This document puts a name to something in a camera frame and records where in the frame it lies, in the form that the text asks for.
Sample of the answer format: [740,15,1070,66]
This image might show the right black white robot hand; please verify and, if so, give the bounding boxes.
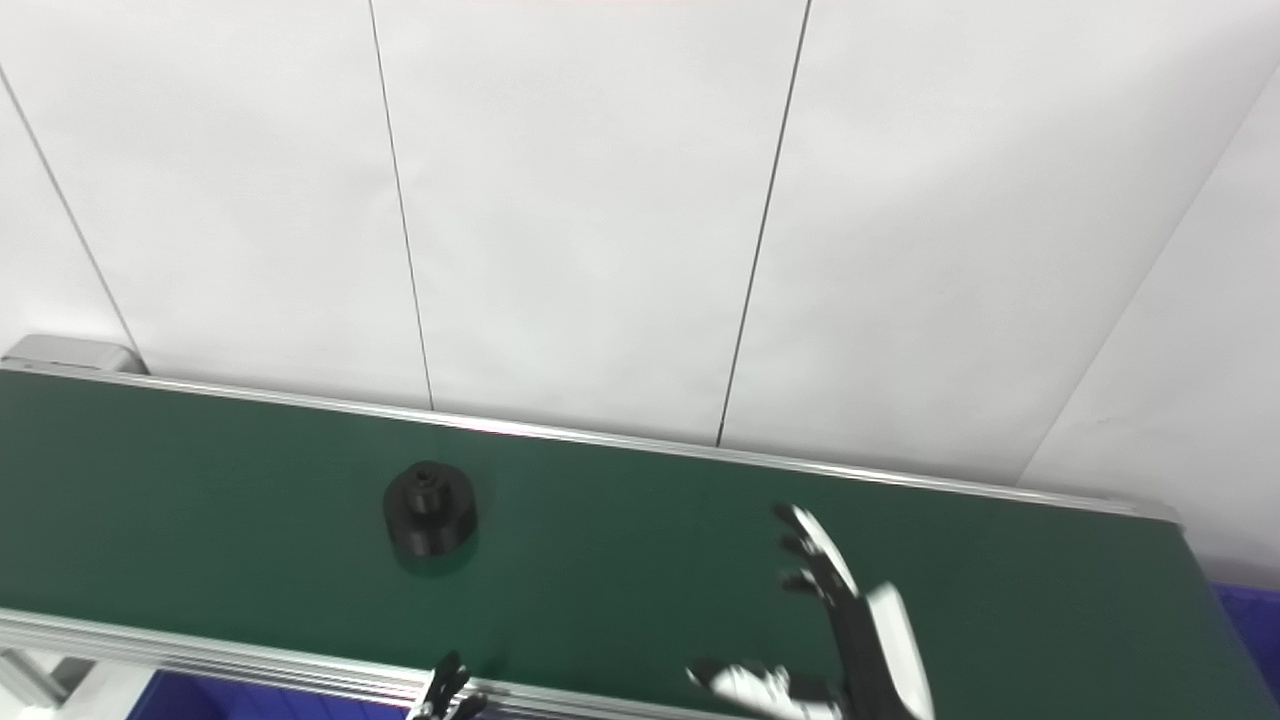
[687,503,937,720]

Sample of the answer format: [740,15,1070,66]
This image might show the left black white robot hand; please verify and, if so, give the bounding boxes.
[408,652,489,720]

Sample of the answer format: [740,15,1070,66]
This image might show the black round stepped part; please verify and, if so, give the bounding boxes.
[382,460,480,560]

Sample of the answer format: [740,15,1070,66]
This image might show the green conveyor belt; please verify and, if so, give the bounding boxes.
[0,370,1280,720]

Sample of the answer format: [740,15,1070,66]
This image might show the blue bin at conveyor end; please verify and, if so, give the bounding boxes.
[1208,580,1280,706]

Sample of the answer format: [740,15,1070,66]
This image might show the aluminium conveyor leg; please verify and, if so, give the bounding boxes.
[0,648,97,713]

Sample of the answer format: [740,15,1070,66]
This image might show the grey conveyor end cap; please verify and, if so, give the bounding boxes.
[0,334,150,377]

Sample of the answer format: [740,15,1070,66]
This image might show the aluminium conveyor side rail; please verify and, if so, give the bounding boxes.
[0,607,731,720]
[0,357,1183,528]

